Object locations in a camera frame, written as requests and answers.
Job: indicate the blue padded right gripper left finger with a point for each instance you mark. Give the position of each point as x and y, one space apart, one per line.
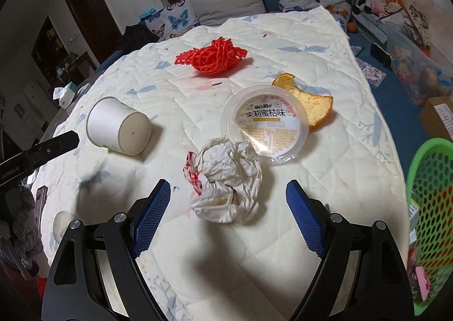
149 216

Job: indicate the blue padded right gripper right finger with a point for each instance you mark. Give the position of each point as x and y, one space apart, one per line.
307 216

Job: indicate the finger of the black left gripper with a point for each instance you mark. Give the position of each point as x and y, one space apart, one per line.
24 164

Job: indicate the white paper wrapper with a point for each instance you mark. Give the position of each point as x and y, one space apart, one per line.
226 178

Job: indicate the white paper cup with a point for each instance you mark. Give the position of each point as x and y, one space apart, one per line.
114 125

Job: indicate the red foam fruit net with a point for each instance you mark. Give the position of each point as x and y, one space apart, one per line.
219 57

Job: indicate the clear plastic jelly cup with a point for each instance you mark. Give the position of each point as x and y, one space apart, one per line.
269 118

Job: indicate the bitten orange bread slice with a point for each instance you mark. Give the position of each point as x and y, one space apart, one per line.
317 107

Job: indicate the green plastic mesh basket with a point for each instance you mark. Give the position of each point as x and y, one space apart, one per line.
429 197

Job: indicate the colourful picture book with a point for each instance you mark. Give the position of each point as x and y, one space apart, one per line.
374 76

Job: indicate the brown cardboard box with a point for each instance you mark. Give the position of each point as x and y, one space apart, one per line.
437 118

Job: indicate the black small device on bed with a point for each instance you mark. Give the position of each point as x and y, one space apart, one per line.
382 56

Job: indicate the clear plastic storage bin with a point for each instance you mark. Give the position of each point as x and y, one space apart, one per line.
421 77

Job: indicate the dark wooden door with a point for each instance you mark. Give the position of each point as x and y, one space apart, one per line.
97 26

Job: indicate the plush toy pile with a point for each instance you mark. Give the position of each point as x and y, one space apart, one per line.
401 16

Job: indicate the grey plain pillow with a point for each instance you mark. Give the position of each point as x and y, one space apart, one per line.
217 12

